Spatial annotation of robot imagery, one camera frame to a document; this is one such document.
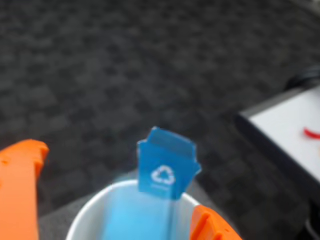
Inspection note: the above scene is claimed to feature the blue recycling bin tag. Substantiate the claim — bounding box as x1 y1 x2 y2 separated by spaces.
136 126 203 201

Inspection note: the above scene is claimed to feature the paper cup with blue tag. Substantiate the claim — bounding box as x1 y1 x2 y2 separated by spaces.
65 179 201 240

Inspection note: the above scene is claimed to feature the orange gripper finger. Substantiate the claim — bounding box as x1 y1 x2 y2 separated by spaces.
0 139 50 240
188 204 245 240

